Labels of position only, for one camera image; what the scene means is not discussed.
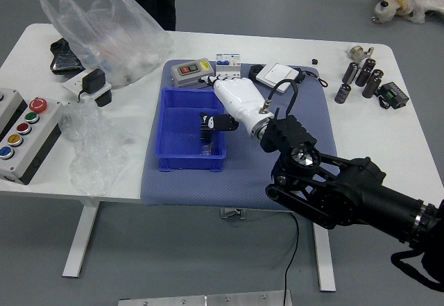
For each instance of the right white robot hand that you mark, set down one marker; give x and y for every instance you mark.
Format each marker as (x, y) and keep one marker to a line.
(239, 98)

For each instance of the big black gear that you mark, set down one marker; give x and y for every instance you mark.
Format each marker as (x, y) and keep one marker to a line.
(206, 134)

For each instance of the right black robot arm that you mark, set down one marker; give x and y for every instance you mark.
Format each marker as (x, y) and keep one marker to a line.
(347, 188)

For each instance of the blue plastic box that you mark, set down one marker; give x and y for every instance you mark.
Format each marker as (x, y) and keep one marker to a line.
(180, 111)

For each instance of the grey coloured-button control box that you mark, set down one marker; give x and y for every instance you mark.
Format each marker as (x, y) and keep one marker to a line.
(41, 125)

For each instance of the black round holder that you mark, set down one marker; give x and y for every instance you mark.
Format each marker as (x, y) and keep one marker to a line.
(255, 71)

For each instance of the white circuit breaker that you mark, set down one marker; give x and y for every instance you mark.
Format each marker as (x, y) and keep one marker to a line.
(227, 65)

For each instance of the small metal screws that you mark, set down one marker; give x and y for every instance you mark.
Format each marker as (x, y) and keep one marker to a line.
(207, 151)

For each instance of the blue-grey padded mat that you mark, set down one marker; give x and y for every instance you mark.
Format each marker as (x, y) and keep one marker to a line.
(194, 188)

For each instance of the black cylindrical capacitor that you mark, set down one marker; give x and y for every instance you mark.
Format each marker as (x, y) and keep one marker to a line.
(351, 71)
(377, 74)
(342, 93)
(363, 76)
(367, 64)
(371, 87)

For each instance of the silver metal fitting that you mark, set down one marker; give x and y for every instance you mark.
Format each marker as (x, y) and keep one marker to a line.
(357, 52)

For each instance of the black rectangular block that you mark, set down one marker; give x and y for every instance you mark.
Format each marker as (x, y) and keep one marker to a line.
(104, 98)

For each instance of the large clear plastic bag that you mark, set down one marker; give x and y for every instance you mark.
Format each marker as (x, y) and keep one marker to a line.
(114, 42)

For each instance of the black power adapter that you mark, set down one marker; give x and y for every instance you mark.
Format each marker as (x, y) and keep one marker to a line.
(93, 80)

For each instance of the black module with green terminal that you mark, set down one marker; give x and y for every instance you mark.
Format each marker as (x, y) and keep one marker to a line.
(393, 92)

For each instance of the crumpled clear plastic wrap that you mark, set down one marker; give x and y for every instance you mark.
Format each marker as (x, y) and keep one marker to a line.
(90, 146)

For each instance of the white flat plate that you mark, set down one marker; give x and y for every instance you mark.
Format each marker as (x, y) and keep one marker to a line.
(71, 85)

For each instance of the black plastic tray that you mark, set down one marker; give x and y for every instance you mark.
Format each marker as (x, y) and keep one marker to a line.
(64, 59)

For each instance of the white table leg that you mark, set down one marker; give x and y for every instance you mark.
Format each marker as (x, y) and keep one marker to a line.
(81, 240)
(324, 257)

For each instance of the white wall switch panel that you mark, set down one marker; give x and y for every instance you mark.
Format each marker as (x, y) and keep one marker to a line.
(277, 73)

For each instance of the grey push button switch box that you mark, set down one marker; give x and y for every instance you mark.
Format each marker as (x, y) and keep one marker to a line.
(189, 71)

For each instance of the metal under-table bracket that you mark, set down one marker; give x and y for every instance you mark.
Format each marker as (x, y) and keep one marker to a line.
(232, 213)

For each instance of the aluminium base plate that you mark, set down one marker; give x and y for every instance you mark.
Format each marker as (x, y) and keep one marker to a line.
(208, 300)

